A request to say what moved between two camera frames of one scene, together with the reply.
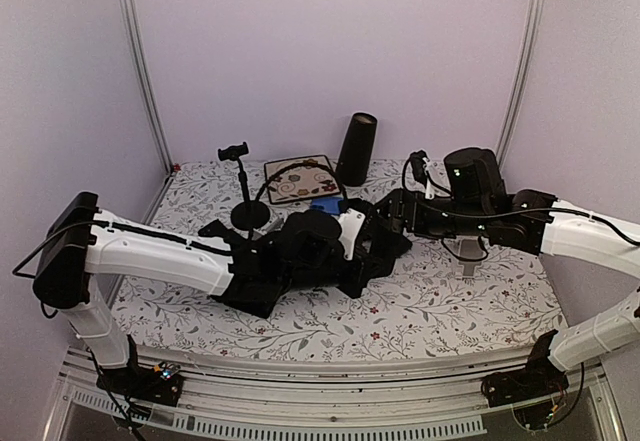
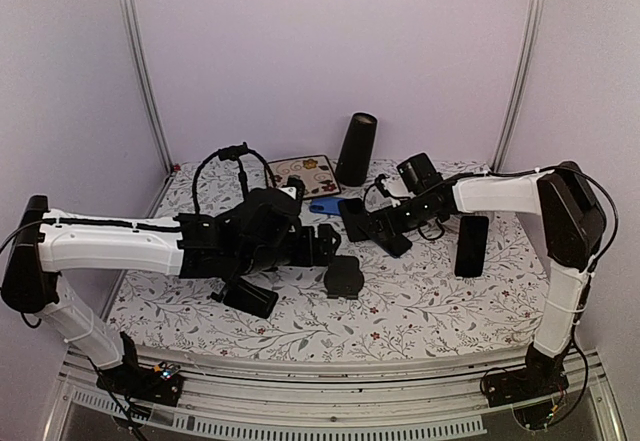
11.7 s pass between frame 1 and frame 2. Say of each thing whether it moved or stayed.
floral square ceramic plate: stayed
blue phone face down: stayed
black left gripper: moved
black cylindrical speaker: stayed
